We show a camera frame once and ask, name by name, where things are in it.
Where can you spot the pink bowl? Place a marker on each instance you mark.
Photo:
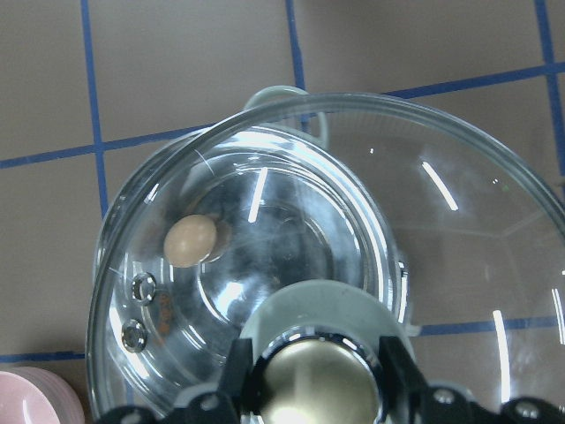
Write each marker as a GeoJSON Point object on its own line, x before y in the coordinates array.
{"type": "Point", "coordinates": [35, 395]}

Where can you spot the pale green steel pot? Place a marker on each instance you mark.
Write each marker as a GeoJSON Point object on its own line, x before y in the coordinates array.
{"type": "Point", "coordinates": [286, 208]}

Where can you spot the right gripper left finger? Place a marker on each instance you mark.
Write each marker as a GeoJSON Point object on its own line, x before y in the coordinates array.
{"type": "Point", "coordinates": [227, 401]}

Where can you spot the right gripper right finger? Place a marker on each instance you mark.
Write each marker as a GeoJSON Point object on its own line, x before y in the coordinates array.
{"type": "Point", "coordinates": [410, 398]}

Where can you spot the glass pot lid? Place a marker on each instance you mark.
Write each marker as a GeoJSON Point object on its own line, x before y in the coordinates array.
{"type": "Point", "coordinates": [482, 242]}

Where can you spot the brown egg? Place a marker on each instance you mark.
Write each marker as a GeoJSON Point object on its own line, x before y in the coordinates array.
{"type": "Point", "coordinates": [190, 241]}

